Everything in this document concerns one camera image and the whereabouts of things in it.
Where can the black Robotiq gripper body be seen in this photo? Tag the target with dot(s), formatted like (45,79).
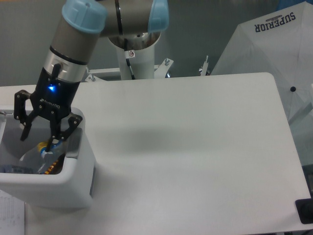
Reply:
(52,99)

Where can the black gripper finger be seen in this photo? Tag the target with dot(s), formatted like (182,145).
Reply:
(55,128)
(20,99)

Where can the blue snack wrapper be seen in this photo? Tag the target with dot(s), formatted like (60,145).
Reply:
(52,159)

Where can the clear crushed plastic bottle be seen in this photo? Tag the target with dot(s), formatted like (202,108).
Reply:
(15,169)

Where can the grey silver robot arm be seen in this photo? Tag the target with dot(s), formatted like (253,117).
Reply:
(82,23)

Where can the white trash can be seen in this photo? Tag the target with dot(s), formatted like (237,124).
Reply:
(71,187)

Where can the printed paper sheet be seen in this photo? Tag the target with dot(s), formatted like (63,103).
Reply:
(12,215)

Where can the white Superior umbrella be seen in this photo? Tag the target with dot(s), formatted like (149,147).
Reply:
(280,43)

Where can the black device at edge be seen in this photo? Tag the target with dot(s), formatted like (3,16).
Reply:
(305,210)

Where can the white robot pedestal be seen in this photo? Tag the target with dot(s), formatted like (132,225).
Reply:
(141,61)

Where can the white mounting bracket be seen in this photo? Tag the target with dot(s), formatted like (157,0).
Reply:
(160,71)

